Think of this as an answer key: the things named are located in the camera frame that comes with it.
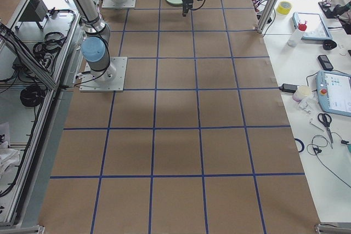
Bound blue teach pendant near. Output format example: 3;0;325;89
316;71;350;117

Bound yellow tape roll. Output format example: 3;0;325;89
276;1;292;15

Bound black scissors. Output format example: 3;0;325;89
317;113;333;149

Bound blue teach pendant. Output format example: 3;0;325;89
316;71;350;117
292;12;332;41

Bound black power brick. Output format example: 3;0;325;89
279;83;298;94

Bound white squeeze bottle red cap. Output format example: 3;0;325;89
287;21;307;47

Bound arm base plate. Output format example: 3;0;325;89
102;0;136;9
80;56;128;92

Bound blue teach pendant far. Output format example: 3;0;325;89
292;12;332;41

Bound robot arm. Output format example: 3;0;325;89
73;0;115;82

